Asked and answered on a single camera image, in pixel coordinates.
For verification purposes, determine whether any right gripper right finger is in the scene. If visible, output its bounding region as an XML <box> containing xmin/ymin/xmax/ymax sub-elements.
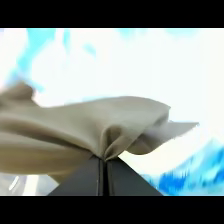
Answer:
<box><xmin>105</xmin><ymin>156</ymin><xmax>164</xmax><ymax>197</ymax></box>

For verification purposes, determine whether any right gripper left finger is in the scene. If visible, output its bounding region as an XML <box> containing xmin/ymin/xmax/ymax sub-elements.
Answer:
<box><xmin>47</xmin><ymin>155</ymin><xmax>105</xmax><ymax>197</ymax></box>

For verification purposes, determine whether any beige garment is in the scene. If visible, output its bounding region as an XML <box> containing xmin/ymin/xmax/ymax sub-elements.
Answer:
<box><xmin>0</xmin><ymin>81</ymin><xmax>200</xmax><ymax>185</ymax></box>

